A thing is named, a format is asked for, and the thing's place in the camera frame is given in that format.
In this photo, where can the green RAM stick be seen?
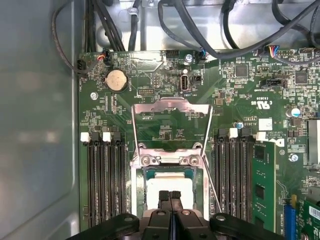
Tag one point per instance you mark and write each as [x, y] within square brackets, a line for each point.
[263, 172]

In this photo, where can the black PC case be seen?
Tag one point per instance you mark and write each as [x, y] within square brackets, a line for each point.
[37, 125]

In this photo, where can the silver internal USB port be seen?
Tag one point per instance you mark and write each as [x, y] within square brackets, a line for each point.
[185, 83]

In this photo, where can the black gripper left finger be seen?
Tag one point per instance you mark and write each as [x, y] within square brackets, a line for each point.
[157, 225]

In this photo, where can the metal socket cover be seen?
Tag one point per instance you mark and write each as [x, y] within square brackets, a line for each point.
[150, 108]

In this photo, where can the CPU socket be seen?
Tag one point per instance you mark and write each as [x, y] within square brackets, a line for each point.
[204, 190]

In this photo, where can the silver CPU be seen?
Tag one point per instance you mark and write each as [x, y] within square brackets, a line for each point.
[155, 190]

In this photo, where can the green motherboard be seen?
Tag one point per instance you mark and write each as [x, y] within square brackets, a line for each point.
[125, 110]

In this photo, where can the blue expansion slot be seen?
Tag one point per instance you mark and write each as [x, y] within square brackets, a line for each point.
[290, 220]

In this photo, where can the coin cell battery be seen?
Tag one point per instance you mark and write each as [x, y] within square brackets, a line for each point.
[116, 80]

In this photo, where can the metal locking lever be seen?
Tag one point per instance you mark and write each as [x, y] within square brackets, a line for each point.
[212, 185]

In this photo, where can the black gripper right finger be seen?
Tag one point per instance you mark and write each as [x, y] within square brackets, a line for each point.
[190, 225]

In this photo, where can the silver motherboard screw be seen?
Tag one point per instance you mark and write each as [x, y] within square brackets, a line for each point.
[293, 157]
[93, 95]

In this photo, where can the graphics card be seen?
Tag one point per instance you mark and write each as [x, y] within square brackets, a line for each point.
[311, 217]

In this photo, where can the silver chipset heatsink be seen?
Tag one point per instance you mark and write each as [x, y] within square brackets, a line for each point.
[314, 140]

